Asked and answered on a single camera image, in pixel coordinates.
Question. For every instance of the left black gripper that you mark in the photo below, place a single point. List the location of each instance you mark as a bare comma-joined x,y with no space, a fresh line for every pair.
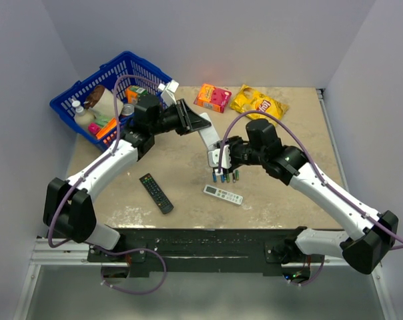
188,120

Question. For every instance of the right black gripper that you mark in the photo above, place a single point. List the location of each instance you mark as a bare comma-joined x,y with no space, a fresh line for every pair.
233,142

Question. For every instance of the small white remote control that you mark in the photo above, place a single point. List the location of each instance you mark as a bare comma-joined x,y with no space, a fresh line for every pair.
209,135

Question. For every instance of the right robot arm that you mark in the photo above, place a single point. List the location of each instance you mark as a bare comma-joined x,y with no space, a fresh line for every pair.
366,234

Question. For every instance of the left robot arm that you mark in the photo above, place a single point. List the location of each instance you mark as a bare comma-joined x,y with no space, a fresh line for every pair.
69,203

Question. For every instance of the long white remote control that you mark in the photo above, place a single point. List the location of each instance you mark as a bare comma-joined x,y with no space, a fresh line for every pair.
223,194

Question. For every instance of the black TV remote control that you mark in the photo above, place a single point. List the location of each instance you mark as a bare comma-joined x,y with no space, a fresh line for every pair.
156,193

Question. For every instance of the orange pink snack box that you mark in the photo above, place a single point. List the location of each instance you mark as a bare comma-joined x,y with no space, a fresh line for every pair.
213,98

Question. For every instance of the yellow Lays chips bag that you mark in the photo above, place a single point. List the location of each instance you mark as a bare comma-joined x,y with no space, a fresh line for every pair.
248,99

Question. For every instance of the metal tin can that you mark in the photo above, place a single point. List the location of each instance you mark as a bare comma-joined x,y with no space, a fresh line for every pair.
127,110

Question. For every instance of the orange green juice carton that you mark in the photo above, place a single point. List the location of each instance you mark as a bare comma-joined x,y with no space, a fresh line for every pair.
134,93

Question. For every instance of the orange box in basket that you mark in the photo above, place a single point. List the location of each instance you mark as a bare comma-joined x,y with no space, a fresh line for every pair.
111,126

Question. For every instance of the light green packet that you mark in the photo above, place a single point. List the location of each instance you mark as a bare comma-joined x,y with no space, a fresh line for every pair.
102,120

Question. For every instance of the cream cylindrical container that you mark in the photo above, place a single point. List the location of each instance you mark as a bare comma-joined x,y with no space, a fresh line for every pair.
101,102

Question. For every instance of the pink small box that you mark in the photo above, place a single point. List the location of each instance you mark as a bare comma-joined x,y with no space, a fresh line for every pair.
93,129

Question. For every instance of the white bottle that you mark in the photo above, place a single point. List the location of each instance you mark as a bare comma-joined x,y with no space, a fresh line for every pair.
82,117

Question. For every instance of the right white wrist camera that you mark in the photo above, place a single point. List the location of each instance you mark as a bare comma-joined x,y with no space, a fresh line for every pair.
219,157

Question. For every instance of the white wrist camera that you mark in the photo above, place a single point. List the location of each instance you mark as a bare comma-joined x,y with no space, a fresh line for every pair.
168,92
219,157

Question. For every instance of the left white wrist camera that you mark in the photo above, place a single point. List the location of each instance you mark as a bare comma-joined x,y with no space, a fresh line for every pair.
168,92

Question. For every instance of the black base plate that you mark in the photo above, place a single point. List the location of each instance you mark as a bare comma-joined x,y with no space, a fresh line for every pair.
211,250

